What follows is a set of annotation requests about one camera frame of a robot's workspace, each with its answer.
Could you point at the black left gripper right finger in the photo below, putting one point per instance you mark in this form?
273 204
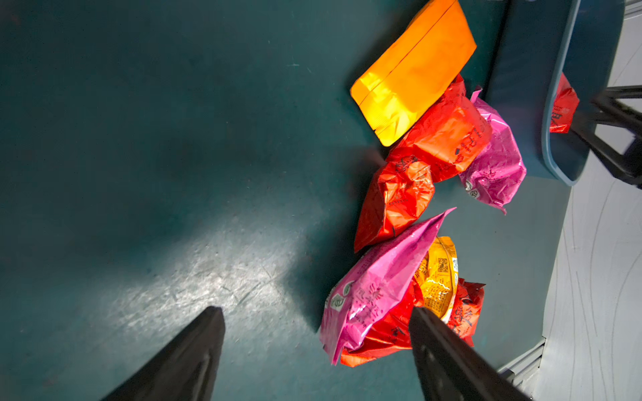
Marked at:
448 369

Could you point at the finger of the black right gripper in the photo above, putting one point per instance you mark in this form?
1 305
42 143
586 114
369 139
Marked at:
612 131

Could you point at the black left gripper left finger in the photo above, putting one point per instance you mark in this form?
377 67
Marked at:
185 369

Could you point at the yellow tea bag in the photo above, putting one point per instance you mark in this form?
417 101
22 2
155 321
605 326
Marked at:
438 278

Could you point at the blue plastic storage box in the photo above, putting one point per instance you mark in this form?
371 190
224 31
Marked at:
541 42

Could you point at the large pink tea bag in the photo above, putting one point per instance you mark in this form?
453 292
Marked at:
376 284

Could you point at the red orange tea bag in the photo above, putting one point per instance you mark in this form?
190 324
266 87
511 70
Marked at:
448 137

